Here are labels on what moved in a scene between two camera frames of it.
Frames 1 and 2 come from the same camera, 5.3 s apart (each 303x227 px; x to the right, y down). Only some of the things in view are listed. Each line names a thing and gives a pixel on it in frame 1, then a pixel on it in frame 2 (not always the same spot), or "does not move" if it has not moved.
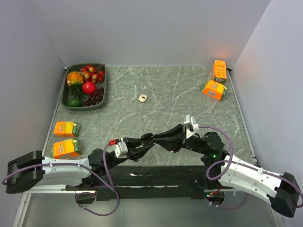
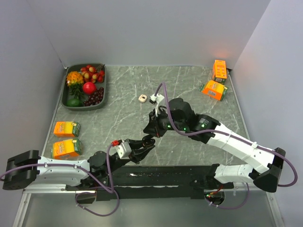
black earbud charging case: (147, 139) does not move
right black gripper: (172, 139) → (153, 127)
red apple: (89, 88) does not move
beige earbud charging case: (142, 98) does not move
